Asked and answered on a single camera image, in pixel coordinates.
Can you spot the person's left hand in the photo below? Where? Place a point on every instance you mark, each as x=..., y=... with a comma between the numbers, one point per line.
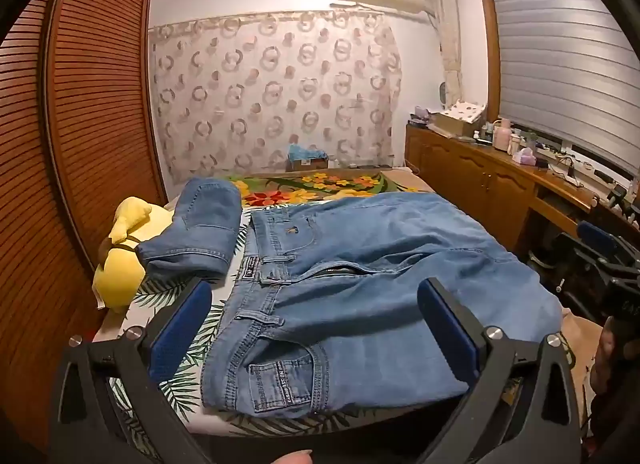
x=294, y=457

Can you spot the wooden sideboard cabinet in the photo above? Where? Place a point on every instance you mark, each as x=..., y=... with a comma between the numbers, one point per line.
x=480, y=179

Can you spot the leaf-print bedsheet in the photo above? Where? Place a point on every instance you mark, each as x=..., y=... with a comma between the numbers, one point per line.
x=170, y=294

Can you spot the folded blue denim jeans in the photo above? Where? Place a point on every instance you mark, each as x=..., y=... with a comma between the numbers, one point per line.
x=200, y=224

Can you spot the grey window blind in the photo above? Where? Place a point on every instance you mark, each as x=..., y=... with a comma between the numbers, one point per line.
x=565, y=64

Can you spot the pink thermos bottle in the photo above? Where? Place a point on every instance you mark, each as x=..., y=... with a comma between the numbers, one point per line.
x=501, y=134

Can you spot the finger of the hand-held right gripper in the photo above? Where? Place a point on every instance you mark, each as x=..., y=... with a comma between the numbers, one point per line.
x=596, y=237

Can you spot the floral blanket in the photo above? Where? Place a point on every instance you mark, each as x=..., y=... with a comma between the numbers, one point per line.
x=320, y=186

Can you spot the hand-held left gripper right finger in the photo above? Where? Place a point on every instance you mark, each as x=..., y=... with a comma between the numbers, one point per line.
x=447, y=334

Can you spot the blue denim jeans pants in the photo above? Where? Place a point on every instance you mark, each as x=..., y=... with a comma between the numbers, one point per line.
x=360, y=284

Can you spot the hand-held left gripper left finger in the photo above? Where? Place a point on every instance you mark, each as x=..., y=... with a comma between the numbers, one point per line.
x=179, y=331

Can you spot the yellow plush toy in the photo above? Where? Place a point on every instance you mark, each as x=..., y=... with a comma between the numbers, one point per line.
x=125, y=249

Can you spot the white spotted box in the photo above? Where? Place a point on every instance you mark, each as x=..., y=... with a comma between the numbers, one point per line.
x=462, y=117

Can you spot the wooden louvered closet doors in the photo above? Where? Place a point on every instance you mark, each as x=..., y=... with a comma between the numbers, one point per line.
x=75, y=119

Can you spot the pink tissue packet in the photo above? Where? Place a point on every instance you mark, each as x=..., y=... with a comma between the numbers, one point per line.
x=523, y=156

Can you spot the narrow patterned curtain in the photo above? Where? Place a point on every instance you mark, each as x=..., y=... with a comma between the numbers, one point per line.
x=447, y=39

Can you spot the circle-patterned wall curtain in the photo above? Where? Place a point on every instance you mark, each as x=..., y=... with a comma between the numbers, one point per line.
x=270, y=94

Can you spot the cardboard box with blue cloth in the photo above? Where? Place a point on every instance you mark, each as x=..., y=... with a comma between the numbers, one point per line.
x=306, y=157

